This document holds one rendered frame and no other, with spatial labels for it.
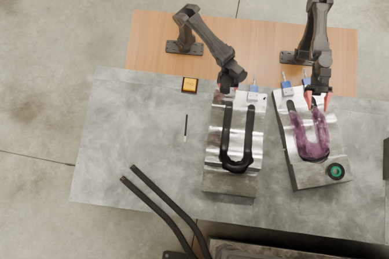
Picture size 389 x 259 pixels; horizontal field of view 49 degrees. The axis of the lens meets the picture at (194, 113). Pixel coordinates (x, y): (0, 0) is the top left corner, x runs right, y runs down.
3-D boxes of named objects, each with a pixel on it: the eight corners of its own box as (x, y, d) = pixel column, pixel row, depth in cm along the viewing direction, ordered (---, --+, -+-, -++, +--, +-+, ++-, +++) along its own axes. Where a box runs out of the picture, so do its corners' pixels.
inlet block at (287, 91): (276, 74, 217) (278, 70, 212) (286, 73, 217) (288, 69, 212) (282, 98, 214) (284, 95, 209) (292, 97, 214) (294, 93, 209)
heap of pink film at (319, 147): (285, 111, 209) (287, 106, 201) (320, 105, 210) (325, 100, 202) (296, 163, 202) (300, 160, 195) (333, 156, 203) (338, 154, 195)
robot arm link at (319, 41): (331, 56, 176) (334, -10, 183) (310, 54, 177) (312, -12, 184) (323, 66, 188) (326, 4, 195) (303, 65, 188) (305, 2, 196)
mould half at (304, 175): (271, 93, 218) (274, 86, 207) (320, 85, 218) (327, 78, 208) (293, 191, 205) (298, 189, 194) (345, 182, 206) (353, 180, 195)
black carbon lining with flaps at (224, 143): (224, 102, 209) (226, 96, 200) (257, 106, 209) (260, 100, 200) (216, 171, 201) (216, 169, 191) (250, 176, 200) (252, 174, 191)
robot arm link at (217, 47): (238, 52, 182) (190, -3, 179) (222, 66, 180) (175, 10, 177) (230, 57, 194) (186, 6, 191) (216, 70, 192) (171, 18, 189)
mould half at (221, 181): (213, 92, 218) (214, 84, 205) (264, 99, 217) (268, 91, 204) (201, 191, 205) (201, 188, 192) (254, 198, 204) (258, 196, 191)
